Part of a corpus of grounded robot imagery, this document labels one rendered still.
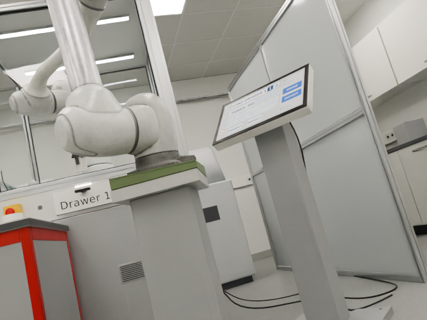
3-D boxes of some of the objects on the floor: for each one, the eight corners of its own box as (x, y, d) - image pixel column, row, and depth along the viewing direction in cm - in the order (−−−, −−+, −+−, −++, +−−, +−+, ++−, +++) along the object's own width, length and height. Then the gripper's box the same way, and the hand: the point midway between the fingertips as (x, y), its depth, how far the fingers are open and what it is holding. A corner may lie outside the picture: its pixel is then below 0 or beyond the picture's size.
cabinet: (239, 346, 184) (199, 185, 198) (13, 420, 164) (-15, 236, 178) (211, 312, 276) (185, 204, 290) (65, 356, 257) (44, 239, 270)
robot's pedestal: (268, 436, 103) (199, 166, 116) (161, 461, 104) (105, 191, 117) (264, 388, 132) (209, 176, 145) (180, 407, 134) (134, 197, 147)
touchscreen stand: (363, 360, 134) (281, 91, 151) (256, 360, 159) (197, 131, 177) (393, 312, 174) (326, 105, 192) (304, 319, 200) (252, 135, 217)
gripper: (75, 122, 164) (86, 171, 164) (84, 127, 188) (94, 169, 189) (57, 125, 162) (68, 174, 163) (68, 130, 187) (79, 173, 188)
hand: (82, 169), depth 176 cm, fingers open, 13 cm apart
